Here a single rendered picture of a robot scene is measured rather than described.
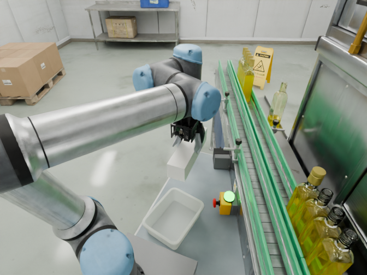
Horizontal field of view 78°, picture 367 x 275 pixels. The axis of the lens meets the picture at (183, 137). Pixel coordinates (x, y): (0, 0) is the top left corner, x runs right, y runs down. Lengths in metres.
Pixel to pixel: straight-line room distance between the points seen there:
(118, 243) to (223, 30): 6.01
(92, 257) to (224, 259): 0.51
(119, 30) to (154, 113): 5.54
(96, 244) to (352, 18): 1.03
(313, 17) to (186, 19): 3.05
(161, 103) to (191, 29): 5.92
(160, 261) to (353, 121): 0.77
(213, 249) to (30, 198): 0.66
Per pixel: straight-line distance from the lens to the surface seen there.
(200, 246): 0.97
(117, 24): 5.89
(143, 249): 0.85
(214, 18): 6.26
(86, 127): 0.34
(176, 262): 0.83
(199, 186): 1.13
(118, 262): 0.60
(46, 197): 0.56
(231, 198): 0.98
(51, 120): 0.34
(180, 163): 0.72
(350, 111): 0.92
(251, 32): 6.46
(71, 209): 0.61
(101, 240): 0.63
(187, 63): 0.59
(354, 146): 0.89
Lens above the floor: 1.61
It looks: 38 degrees down
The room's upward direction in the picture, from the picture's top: straight up
